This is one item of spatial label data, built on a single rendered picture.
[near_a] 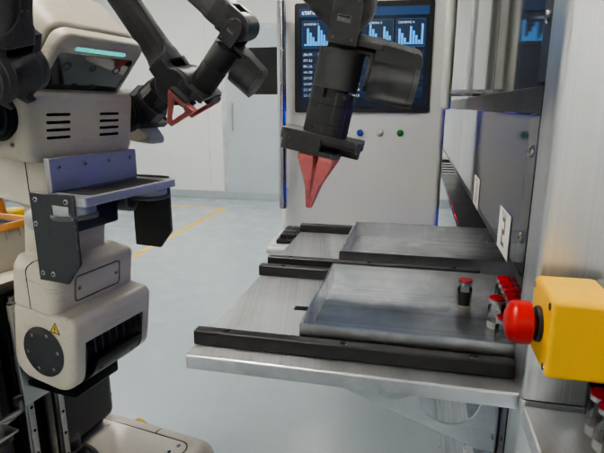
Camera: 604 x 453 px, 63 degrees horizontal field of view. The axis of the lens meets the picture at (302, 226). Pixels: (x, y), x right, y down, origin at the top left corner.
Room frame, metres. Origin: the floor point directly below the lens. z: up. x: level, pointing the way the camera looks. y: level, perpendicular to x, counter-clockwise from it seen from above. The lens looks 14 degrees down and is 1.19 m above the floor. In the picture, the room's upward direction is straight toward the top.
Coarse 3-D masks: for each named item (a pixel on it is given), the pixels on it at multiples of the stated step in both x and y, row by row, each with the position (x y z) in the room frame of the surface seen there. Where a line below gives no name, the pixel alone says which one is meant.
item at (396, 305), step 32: (320, 288) 0.72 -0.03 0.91; (352, 288) 0.81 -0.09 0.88; (384, 288) 0.81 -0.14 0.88; (416, 288) 0.81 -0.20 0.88; (448, 288) 0.80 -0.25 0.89; (480, 288) 0.79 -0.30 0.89; (320, 320) 0.68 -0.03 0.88; (352, 320) 0.68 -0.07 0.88; (384, 320) 0.68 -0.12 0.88; (416, 320) 0.68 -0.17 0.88; (448, 320) 0.68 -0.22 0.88; (480, 320) 0.68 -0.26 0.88; (480, 352) 0.54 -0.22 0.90; (512, 352) 0.54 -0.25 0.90
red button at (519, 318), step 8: (512, 304) 0.42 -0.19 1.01; (520, 304) 0.42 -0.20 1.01; (528, 304) 0.42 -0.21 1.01; (504, 312) 0.43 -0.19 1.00; (512, 312) 0.41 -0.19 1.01; (520, 312) 0.41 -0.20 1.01; (528, 312) 0.41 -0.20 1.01; (504, 320) 0.43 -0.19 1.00; (512, 320) 0.41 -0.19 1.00; (520, 320) 0.41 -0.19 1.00; (528, 320) 0.41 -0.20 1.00; (536, 320) 0.42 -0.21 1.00; (504, 328) 0.42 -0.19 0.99; (512, 328) 0.41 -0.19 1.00; (520, 328) 0.41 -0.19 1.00; (528, 328) 0.40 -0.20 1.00; (512, 336) 0.41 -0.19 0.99; (520, 336) 0.41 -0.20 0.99; (528, 336) 0.40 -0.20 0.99
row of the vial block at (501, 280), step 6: (498, 276) 0.74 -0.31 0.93; (504, 276) 0.74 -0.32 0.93; (498, 282) 0.73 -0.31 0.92; (504, 282) 0.71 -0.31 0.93; (510, 282) 0.71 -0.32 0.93; (498, 288) 0.73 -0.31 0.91; (504, 288) 0.69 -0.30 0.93; (510, 288) 0.69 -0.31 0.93; (498, 294) 0.71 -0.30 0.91; (504, 294) 0.67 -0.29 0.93; (510, 294) 0.66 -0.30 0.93; (516, 294) 0.66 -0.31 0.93; (504, 300) 0.67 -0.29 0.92; (510, 300) 0.64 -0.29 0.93; (504, 306) 0.66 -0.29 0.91
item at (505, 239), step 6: (504, 210) 0.67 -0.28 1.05; (504, 216) 0.66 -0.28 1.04; (510, 216) 0.63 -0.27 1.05; (510, 222) 0.62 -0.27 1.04; (498, 228) 0.70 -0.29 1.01; (510, 228) 0.62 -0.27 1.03; (498, 234) 0.70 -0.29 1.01; (504, 234) 0.65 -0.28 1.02; (498, 240) 0.69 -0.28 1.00; (504, 240) 0.65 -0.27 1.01; (498, 246) 0.69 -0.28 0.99; (504, 246) 0.64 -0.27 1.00; (504, 252) 0.64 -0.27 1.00; (504, 258) 0.63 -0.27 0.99
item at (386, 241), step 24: (360, 240) 1.12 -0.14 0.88; (384, 240) 1.12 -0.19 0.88; (408, 240) 1.12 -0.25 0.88; (432, 240) 1.12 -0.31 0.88; (456, 240) 1.12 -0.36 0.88; (480, 240) 1.11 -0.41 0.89; (432, 264) 0.89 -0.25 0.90; (456, 264) 0.88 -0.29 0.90; (480, 264) 0.87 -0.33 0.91; (504, 264) 0.86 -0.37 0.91
